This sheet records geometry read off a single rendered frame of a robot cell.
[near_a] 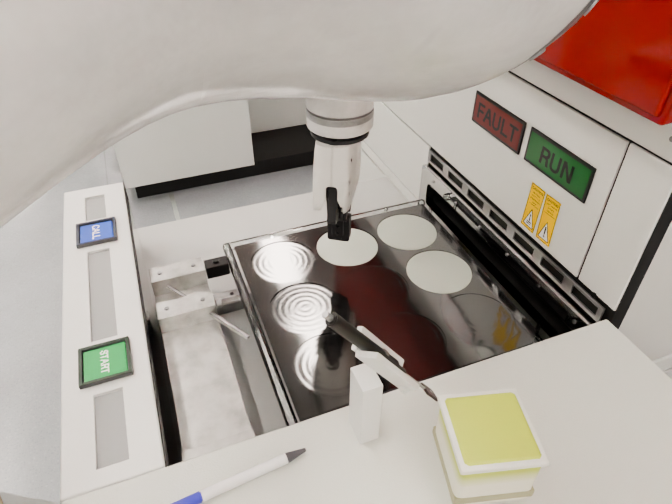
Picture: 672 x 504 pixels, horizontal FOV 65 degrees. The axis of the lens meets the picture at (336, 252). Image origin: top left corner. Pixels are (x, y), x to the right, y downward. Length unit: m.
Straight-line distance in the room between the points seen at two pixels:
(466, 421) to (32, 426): 1.61
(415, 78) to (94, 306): 0.62
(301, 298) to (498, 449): 0.39
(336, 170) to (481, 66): 0.50
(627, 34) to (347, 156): 0.31
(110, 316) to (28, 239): 2.00
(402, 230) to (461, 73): 0.74
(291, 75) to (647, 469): 0.53
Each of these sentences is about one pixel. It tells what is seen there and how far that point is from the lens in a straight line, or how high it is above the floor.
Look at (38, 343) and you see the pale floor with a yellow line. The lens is 2.18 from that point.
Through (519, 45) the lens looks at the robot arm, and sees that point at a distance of 0.17.
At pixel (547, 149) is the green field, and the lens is 0.74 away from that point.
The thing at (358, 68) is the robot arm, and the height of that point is 1.38.
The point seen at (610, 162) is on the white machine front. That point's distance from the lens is 0.68.
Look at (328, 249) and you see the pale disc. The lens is 0.86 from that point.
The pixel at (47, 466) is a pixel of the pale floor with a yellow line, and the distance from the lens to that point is 1.84.
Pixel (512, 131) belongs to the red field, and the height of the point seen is 1.10.
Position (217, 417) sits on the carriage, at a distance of 0.68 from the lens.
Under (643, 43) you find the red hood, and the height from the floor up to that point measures 1.28.
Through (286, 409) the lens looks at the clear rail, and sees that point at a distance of 0.65.
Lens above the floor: 1.44
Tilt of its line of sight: 39 degrees down
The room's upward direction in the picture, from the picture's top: straight up
